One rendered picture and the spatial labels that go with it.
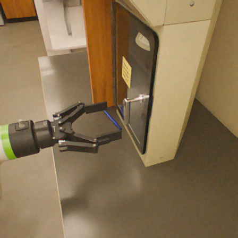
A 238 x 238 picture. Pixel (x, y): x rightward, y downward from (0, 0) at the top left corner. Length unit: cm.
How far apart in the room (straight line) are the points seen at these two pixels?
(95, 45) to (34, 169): 144
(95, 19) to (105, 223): 65
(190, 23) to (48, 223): 157
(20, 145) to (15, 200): 138
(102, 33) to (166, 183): 57
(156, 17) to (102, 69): 47
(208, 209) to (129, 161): 29
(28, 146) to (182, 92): 42
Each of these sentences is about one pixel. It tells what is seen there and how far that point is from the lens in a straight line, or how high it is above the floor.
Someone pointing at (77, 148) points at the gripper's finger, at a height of 115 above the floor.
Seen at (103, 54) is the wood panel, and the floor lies 119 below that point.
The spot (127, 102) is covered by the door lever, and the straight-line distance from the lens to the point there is 60.
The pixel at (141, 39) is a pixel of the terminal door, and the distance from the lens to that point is 57.
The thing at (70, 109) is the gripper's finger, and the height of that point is 115.
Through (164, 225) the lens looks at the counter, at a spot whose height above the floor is 94.
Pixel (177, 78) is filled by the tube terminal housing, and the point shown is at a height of 128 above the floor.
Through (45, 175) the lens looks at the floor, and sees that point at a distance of 199.
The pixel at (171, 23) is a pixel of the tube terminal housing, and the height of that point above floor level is 141.
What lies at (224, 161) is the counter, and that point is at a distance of 87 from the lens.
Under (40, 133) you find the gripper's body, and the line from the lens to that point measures 59.
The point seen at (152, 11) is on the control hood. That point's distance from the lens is 47.
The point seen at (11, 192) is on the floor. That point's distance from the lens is 200.
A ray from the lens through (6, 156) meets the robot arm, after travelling 61.
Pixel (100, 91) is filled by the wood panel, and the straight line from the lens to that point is 95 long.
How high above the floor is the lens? 156
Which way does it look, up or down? 42 degrees down
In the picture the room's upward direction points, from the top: straight up
